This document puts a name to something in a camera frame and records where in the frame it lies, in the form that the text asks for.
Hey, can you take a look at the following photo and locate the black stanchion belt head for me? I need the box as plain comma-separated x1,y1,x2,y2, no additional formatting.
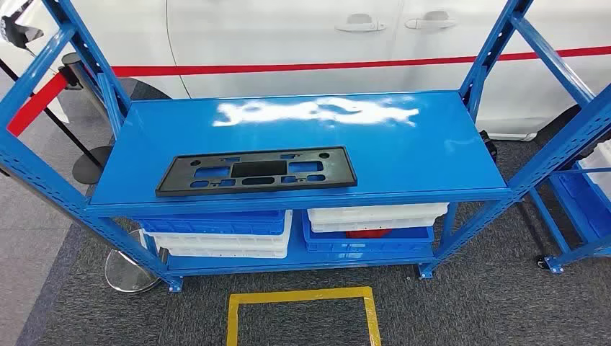
59,51,87,92

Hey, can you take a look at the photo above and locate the blue metal shelf rack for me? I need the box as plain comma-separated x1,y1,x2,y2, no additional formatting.
0,0,611,293

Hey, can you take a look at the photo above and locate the red item in crate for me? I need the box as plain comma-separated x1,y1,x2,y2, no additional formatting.
344,229,393,239

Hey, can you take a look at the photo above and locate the black plastic frame part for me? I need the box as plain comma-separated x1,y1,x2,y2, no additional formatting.
155,146,358,198

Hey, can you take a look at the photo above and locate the blue wheeled shelf rack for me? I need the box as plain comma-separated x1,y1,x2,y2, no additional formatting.
527,159,611,275

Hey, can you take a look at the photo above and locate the black stanchion with round base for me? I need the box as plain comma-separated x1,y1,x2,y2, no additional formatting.
0,58,114,185

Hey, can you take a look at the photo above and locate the white plastic crate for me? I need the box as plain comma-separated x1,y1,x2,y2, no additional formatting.
142,210,293,260
310,217,437,234
306,203,450,226
577,139,611,202

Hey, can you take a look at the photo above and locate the yellow floor tape square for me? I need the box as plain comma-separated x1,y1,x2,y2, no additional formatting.
226,286,383,346

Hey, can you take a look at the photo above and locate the red barrier belt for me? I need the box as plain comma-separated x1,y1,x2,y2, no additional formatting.
112,45,611,79
6,72,68,138

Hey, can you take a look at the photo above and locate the black ribbed block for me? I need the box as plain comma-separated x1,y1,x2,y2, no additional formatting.
478,128,499,164

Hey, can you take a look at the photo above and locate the white car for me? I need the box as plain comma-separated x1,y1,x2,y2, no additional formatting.
0,0,611,142

